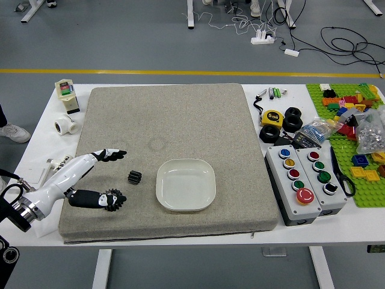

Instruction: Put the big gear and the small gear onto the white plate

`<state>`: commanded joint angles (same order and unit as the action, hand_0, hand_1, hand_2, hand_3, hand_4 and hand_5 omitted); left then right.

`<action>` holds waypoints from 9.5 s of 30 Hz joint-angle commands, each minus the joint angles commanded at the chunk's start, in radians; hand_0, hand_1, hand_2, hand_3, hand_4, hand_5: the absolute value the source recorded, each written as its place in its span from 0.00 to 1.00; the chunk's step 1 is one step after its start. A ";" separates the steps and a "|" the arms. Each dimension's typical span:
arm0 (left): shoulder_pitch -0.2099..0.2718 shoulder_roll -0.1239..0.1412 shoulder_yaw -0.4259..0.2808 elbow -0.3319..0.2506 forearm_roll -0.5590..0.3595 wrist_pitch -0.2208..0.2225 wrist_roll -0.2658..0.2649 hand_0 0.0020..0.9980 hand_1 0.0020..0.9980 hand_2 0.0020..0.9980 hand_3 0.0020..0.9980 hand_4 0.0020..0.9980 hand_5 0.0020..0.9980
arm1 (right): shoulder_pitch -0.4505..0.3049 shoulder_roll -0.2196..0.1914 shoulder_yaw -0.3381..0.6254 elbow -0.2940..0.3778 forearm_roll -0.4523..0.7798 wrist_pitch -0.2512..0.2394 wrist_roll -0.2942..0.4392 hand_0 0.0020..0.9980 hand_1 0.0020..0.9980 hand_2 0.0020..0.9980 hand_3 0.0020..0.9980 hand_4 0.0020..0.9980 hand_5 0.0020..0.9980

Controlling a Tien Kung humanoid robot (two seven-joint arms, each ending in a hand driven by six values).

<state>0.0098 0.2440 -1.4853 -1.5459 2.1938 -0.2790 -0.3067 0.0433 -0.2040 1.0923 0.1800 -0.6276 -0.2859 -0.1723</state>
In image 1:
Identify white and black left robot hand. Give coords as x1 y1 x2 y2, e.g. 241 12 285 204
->
20 148 128 219

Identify big black gear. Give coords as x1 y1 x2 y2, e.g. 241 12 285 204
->
105 188 127 213

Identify small black gear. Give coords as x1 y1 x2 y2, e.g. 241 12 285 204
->
126 170 143 185

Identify grey five-button control box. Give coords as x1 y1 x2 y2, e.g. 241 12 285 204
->
263 144 322 227

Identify grey four-button control box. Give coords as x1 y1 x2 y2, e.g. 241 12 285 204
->
294 146 348 217

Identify white tube with handwriting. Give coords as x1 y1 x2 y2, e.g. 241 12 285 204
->
46 155 75 172

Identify white flat card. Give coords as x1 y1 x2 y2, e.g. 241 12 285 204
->
28 164 54 185

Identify person's white shoe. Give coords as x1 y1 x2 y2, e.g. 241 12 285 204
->
0 122 31 144

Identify white square plate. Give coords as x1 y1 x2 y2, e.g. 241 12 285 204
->
155 158 217 213

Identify grey-brown mat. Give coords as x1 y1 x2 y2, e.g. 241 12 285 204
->
57 83 279 245

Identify white background table leg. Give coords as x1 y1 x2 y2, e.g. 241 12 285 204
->
363 0 384 16
186 0 195 30
20 0 40 23
276 0 297 30

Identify yellow tape measure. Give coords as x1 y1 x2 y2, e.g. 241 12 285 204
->
260 110 284 128

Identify black flat pouch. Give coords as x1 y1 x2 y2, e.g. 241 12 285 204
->
273 135 297 148

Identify white power strip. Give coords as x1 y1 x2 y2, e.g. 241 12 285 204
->
251 30 276 45

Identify black device with display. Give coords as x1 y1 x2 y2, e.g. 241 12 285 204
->
293 132 322 150

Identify plastic bag of blue parts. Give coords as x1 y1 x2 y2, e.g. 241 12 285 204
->
296 116 336 145

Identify black scissors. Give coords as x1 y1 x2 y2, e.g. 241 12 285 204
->
330 146 357 198

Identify green building baseplate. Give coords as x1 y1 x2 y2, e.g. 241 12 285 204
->
305 82 385 208

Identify grey building brick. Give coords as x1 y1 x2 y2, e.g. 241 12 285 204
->
341 108 363 123

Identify blue square building brick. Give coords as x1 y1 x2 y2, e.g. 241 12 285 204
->
351 154 369 168

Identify plastic bag of metal nuts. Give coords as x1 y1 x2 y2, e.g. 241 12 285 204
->
356 105 385 154

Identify long green building brick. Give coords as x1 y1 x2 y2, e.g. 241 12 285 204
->
358 83 375 100

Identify cream switch box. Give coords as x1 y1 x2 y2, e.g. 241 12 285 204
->
54 78 81 115

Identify silver stick with black lanyard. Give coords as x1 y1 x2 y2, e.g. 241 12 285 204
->
253 89 269 124

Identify metal bracket under table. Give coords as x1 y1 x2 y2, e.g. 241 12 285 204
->
262 246 287 257

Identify white floor cable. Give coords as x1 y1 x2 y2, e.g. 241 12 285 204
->
182 4 277 36

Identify black floor cable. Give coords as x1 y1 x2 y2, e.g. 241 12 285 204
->
320 26 385 76

